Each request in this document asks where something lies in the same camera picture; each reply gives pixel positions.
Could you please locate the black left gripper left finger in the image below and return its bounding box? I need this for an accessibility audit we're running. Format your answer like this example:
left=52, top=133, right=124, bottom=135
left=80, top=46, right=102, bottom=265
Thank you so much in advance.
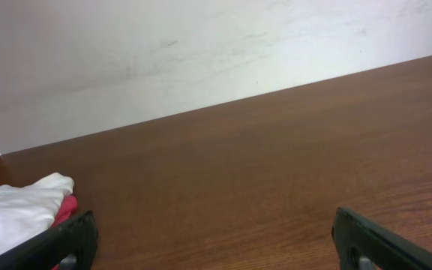
left=0, top=211, right=98, bottom=270

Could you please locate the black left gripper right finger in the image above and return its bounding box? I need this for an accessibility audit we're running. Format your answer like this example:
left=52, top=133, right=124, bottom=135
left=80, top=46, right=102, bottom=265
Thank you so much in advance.
left=331, top=207, right=432, bottom=270

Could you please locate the red folded shirt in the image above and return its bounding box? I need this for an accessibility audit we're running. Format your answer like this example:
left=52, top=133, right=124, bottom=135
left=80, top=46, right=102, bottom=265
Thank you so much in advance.
left=52, top=195, right=78, bottom=270

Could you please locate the white folded shirt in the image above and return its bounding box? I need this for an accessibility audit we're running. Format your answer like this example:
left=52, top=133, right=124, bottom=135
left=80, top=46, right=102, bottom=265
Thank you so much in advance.
left=0, top=172, right=74, bottom=255

